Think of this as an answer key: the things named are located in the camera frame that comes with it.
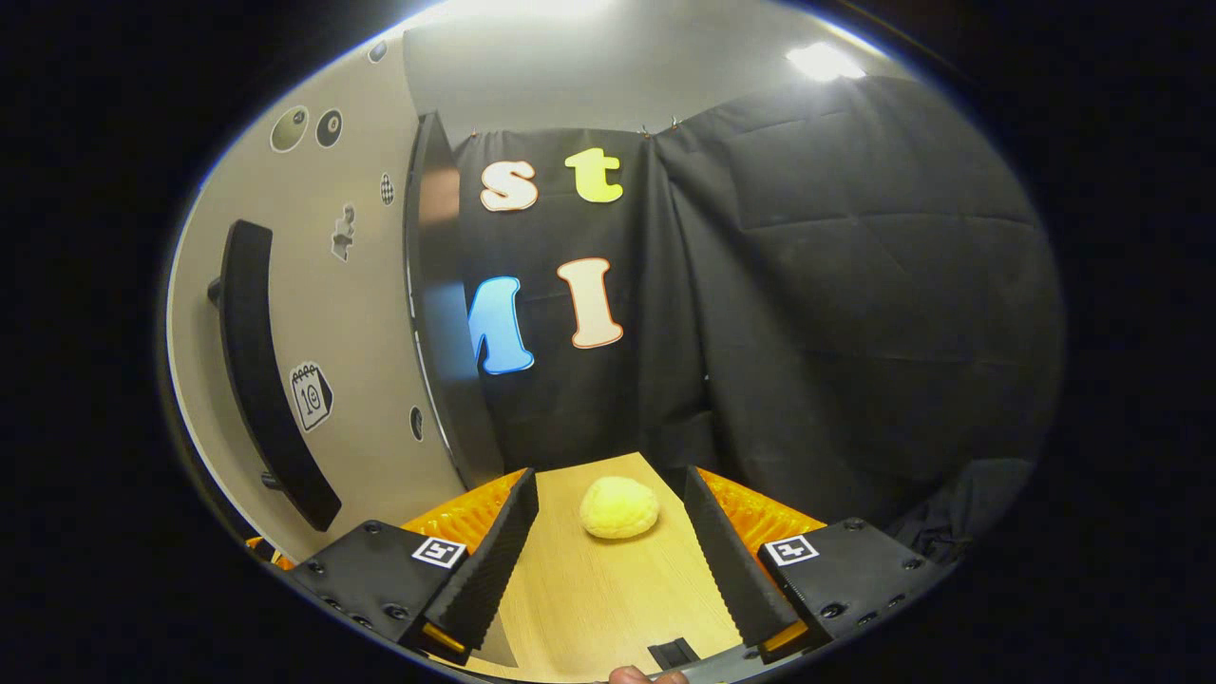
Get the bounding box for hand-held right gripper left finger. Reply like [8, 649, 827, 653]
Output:
[285, 467, 540, 666]

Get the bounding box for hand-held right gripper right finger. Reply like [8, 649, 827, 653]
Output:
[682, 465, 951, 666]

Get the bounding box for black cabinet door handle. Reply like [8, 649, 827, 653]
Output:
[207, 220, 343, 533]

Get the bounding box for grey cabinet door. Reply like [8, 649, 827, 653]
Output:
[166, 38, 471, 563]

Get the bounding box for dark grey cabinet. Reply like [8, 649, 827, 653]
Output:
[404, 111, 506, 491]

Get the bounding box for yellow plush toy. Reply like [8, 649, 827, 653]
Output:
[579, 476, 660, 541]

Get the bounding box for black backdrop cloth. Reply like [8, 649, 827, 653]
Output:
[454, 76, 1065, 566]

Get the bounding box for small ceiling light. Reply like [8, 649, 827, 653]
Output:
[786, 42, 867, 84]

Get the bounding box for large ceiling light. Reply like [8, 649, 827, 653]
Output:
[418, 0, 623, 27]

